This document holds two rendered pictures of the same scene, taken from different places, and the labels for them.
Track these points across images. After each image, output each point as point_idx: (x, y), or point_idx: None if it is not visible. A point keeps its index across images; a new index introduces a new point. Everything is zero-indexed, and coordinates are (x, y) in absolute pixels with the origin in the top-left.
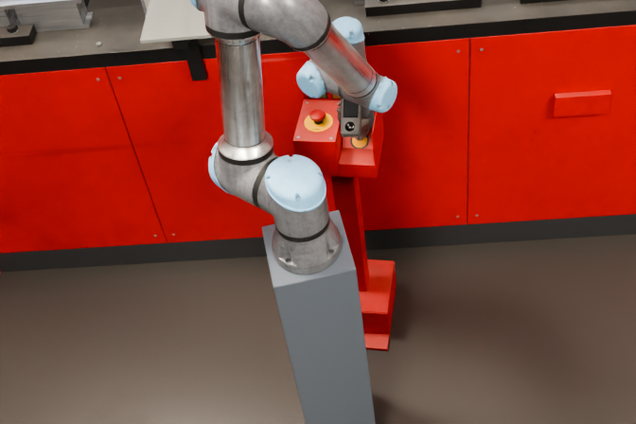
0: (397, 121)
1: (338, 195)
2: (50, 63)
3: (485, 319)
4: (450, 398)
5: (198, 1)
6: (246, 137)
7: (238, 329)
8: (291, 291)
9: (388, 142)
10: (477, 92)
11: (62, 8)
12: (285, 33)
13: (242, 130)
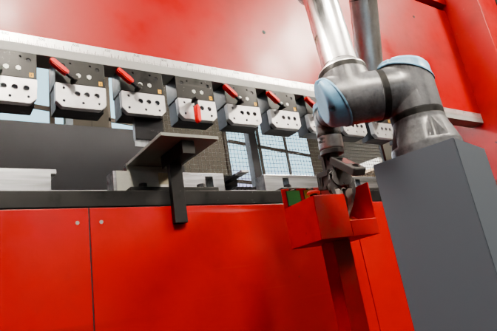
0: (328, 281)
1: (346, 286)
2: (29, 198)
3: None
4: None
5: None
6: (352, 49)
7: None
8: (464, 151)
9: (325, 307)
10: (366, 250)
11: (35, 176)
12: None
13: (348, 42)
